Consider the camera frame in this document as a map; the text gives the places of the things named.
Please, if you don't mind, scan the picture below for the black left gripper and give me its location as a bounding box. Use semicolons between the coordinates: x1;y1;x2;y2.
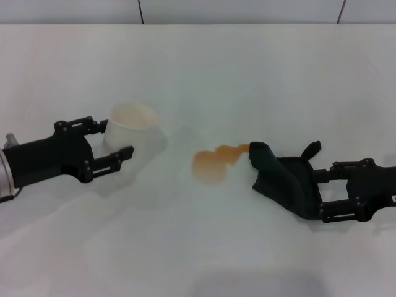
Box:
1;116;136;189

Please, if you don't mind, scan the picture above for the brown water stain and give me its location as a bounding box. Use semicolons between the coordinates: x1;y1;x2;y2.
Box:
192;142;251;187

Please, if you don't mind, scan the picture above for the thin cable with clear plug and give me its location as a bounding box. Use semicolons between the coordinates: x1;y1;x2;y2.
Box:
4;132;20;149

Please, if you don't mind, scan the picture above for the dark blue rag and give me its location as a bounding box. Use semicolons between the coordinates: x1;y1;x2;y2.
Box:
247;140;324;222

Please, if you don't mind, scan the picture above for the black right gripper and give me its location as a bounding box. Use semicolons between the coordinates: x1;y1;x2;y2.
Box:
313;158;396;225

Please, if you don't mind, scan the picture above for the translucent plastic cup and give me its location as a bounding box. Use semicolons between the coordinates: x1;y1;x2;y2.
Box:
103;101;160;155

